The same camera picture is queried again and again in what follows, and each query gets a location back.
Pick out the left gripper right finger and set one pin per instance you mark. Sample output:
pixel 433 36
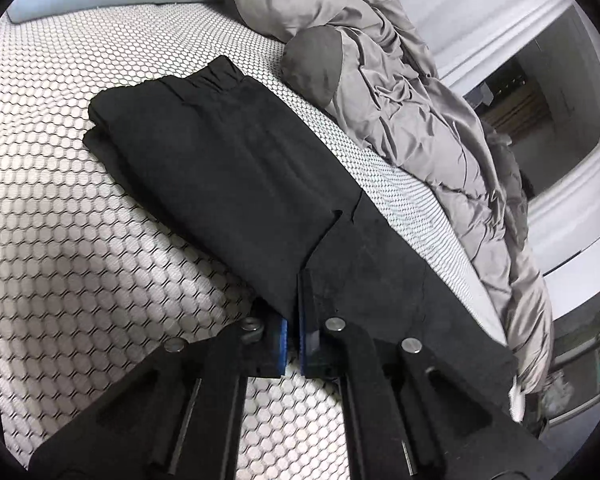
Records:
pixel 317 359

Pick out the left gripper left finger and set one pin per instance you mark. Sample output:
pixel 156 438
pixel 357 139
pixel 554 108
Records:
pixel 264 346

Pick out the black pants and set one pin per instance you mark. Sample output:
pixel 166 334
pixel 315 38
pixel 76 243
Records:
pixel 229 167

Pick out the white honeycomb mattress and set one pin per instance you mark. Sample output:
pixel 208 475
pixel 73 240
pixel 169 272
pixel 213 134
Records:
pixel 90 283

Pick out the grey comforter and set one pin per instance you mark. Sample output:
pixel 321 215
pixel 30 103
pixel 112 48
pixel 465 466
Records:
pixel 363 64

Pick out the white wardrobe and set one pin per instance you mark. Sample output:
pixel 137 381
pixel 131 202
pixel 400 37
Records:
pixel 531 69

